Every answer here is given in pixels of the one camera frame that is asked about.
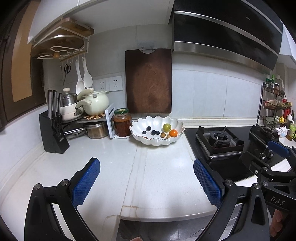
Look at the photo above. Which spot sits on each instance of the light wooden board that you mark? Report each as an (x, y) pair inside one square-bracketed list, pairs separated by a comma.
[(78, 26)]

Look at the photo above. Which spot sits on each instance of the black range hood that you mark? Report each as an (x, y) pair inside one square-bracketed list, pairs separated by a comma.
[(219, 30)]

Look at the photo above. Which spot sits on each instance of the white wall socket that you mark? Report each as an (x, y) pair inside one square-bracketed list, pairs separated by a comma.
[(115, 83), (101, 85)]

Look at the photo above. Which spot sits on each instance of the steel pot with glass lid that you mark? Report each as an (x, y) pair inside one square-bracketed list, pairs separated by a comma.
[(97, 131)]

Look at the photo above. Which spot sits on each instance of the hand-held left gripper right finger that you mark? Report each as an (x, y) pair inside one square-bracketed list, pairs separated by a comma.
[(208, 183)]

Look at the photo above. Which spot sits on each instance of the grey spice rack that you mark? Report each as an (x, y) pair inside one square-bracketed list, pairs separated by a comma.
[(109, 122)]

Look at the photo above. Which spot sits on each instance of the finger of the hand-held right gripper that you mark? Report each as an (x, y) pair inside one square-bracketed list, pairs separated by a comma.
[(251, 160), (278, 148)]

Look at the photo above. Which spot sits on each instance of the red sauce bottle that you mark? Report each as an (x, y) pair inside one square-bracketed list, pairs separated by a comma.
[(286, 112)]

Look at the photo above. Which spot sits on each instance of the green plastic bottle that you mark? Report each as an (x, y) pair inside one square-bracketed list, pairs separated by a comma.
[(291, 132)]

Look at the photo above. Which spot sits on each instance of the steel lid with white knob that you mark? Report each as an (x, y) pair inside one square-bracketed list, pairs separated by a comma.
[(68, 98)]

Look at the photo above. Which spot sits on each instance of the black gas stove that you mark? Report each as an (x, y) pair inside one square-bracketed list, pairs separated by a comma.
[(219, 141)]

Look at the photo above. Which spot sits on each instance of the cream ceramic pot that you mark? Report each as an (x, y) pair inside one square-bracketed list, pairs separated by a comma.
[(96, 102)]

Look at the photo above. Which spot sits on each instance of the dark metal corner shelf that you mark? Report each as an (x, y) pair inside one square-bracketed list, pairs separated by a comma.
[(76, 121)]

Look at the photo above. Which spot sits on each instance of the white wall cabinet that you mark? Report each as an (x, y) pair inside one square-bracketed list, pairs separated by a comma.
[(104, 9)]

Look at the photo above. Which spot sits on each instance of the clear wall hook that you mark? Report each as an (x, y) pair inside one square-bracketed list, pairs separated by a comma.
[(146, 47)]

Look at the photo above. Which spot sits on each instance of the round wooden board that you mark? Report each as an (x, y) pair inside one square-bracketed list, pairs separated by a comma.
[(69, 42)]

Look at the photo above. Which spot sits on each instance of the person's right hand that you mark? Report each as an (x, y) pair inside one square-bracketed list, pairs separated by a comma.
[(279, 222)]

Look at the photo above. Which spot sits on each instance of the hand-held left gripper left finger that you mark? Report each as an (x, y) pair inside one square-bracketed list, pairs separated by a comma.
[(85, 183)]

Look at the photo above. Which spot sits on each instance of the small orange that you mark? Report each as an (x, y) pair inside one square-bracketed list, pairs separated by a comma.
[(173, 132)]

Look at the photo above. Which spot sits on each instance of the black knife block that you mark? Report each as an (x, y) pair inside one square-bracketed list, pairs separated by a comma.
[(52, 139)]

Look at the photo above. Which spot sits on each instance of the wooden trivet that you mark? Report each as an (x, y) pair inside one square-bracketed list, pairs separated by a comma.
[(93, 116)]

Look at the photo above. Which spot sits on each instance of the brown window frame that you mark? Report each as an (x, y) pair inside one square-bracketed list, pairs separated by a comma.
[(9, 69)]

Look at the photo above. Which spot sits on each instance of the dark wooden cutting board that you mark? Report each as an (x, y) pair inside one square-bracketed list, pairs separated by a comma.
[(149, 83)]

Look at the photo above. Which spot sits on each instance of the black kitchen scissors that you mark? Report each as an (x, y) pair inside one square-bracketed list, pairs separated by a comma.
[(67, 69)]

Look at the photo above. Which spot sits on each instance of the glass jar with green lid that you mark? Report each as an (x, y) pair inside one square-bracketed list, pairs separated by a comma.
[(121, 125)]

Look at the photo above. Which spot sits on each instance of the white scalloped ceramic bowl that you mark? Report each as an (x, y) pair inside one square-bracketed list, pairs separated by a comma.
[(138, 126)]

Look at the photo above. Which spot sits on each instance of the green round jujube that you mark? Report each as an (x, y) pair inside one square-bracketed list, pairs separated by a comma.
[(166, 127)]

